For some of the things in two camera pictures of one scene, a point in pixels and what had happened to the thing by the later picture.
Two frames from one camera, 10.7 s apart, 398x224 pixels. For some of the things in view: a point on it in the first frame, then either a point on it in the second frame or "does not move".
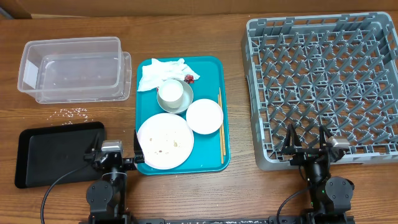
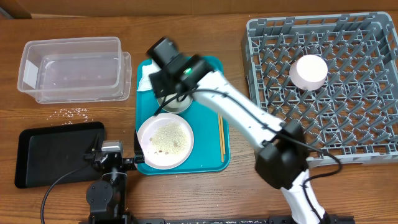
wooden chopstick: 222,122 does not move
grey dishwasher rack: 337,70 does not move
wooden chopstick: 220,135 does not move
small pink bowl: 204,116 -> 308,72
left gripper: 130,163 does not move
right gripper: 303,154 -> 163,85
